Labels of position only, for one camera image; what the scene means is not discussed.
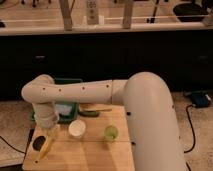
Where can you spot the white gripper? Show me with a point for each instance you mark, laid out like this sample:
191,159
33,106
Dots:
46,117

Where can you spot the yellow banana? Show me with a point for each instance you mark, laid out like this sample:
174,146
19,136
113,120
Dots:
49,139

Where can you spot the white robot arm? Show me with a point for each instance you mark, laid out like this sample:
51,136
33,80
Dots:
149,107

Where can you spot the white paper cup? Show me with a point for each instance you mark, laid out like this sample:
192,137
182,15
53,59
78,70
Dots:
77,129

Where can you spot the green plastic cup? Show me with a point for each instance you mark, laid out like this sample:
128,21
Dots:
110,133

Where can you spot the green plastic tray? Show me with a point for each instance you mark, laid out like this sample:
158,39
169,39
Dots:
72,116

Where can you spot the light blue sponge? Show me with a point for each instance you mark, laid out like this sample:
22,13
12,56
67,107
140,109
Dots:
64,110

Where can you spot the green cucumber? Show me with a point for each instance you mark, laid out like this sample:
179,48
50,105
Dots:
89,113

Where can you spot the wooden spatula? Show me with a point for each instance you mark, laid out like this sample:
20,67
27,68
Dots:
94,107

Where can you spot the blue device on floor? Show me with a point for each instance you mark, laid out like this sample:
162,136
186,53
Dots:
200,100

